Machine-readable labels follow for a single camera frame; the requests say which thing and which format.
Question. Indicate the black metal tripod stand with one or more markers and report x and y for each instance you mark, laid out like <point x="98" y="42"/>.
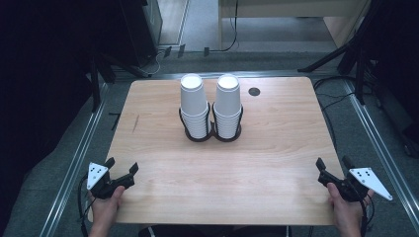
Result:
<point x="357" y="42"/>

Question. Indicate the aluminium floor rail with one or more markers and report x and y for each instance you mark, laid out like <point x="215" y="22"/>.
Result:
<point x="70" y="174"/>
<point x="378" y="144"/>

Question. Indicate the person's right hand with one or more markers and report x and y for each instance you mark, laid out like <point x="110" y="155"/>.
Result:
<point x="347" y="212"/>

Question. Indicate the person's left hand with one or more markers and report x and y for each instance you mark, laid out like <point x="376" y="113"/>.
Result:
<point x="105" y="210"/>

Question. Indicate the person's dark clothing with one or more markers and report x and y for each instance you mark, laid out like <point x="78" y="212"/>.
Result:
<point x="214" y="231"/>

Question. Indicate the stack of white paper cups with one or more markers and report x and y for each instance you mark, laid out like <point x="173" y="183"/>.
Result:
<point x="193" y="98"/>
<point x="228" y="98"/>

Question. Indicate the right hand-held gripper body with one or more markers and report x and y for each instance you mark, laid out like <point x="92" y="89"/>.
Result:
<point x="365" y="179"/>

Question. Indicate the dark cabinet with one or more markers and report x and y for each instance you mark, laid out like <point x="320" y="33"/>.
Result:
<point x="140" y="29"/>

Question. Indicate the dark round table grommet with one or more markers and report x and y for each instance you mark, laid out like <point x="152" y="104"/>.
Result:
<point x="254" y="91"/>

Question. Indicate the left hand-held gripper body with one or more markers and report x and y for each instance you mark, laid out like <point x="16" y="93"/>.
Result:
<point x="97" y="174"/>

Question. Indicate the light wooden furniture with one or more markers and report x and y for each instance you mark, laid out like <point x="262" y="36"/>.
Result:
<point x="342" y="26"/>

